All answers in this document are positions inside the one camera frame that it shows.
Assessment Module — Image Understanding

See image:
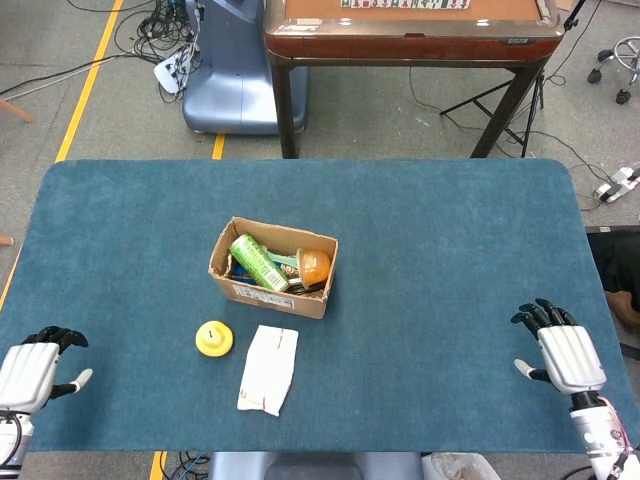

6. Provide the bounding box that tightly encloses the black tripod stand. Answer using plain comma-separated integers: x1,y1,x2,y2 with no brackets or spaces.
439,0,587,159

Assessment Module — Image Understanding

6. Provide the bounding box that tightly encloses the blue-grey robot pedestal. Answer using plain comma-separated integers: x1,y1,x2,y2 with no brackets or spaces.
181,0,310,136

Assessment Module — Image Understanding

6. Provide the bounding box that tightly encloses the green drink can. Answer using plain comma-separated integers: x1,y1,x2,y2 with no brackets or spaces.
228,233,291,294

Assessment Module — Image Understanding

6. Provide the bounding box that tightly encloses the yellow pear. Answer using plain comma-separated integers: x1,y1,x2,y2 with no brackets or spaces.
194,320,235,359

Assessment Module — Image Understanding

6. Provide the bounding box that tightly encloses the chrome rolling stool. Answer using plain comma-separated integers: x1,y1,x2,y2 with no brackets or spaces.
587,35,640,105

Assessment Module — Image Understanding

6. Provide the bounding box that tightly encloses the teal packet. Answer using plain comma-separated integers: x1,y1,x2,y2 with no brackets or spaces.
267,251,301,272

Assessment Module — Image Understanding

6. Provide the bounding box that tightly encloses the row of face-up mahjong tiles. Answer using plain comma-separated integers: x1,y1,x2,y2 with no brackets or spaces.
340,0,471,10

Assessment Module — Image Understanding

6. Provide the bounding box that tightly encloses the blue-grey robot torso base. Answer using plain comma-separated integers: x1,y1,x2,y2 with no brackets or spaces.
207,452,424,480

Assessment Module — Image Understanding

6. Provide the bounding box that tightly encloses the tangled black cable bundle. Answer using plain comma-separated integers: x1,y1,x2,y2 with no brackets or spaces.
114,0,202,104

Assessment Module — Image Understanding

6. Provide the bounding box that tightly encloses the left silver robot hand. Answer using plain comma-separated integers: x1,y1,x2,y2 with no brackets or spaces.
0,325,94,415

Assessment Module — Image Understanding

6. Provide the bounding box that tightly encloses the white wet wipes pack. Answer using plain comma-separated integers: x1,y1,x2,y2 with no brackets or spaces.
236,324,300,418

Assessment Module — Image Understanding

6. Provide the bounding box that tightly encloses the white power strip with plugs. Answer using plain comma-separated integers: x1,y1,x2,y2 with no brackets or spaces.
153,49,194,95

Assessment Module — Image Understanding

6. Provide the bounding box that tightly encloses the slanted wooden leg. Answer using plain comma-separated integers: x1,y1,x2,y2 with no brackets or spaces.
0,97,37,124

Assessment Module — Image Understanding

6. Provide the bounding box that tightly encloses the white power strip red switch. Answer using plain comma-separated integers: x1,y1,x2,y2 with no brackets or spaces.
593,166,640,204

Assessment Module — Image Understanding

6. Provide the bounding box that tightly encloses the open cardboard box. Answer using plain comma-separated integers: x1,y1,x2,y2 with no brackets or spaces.
207,216,340,321

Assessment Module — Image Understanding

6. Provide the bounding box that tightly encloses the black floor cable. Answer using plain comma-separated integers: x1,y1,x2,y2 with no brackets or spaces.
0,52,151,97

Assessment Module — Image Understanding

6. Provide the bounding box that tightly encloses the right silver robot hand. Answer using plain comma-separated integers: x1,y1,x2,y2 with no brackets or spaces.
510,298,608,397

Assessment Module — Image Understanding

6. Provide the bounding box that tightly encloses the brown mahjong table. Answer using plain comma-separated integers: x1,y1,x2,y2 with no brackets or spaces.
263,0,564,160

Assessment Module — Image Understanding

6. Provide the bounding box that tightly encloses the teal felt table mat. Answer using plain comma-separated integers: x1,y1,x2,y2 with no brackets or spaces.
0,158,627,454

